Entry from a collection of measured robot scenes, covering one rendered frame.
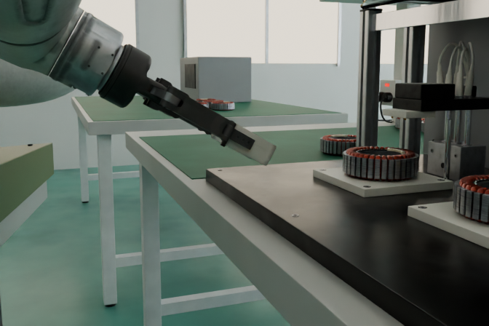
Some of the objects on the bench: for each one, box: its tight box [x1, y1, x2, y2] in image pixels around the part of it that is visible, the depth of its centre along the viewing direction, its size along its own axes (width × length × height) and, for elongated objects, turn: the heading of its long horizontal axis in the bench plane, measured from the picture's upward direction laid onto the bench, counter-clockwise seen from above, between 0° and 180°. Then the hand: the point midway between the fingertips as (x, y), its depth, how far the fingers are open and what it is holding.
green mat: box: [139, 126, 424, 180], centre depth 137 cm, size 94×61×1 cm
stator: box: [343, 146, 419, 181], centre depth 80 cm, size 11×11×4 cm
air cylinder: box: [427, 140, 486, 180], centre depth 85 cm, size 5×8×6 cm
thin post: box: [443, 119, 453, 180], centre depth 76 cm, size 2×2×10 cm
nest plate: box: [313, 167, 453, 197], centre depth 80 cm, size 15×15×1 cm
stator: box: [320, 135, 357, 156], centre depth 121 cm, size 11×11×4 cm
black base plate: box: [206, 154, 489, 326], centre depth 70 cm, size 47×64×2 cm
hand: (244, 142), depth 72 cm, fingers open, 5 cm apart
